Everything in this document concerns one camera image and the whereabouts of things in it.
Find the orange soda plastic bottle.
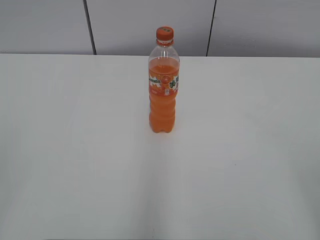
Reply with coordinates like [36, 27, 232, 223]
[148, 40, 180, 133]

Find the orange bottle cap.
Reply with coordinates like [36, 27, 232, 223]
[156, 26, 174, 42]

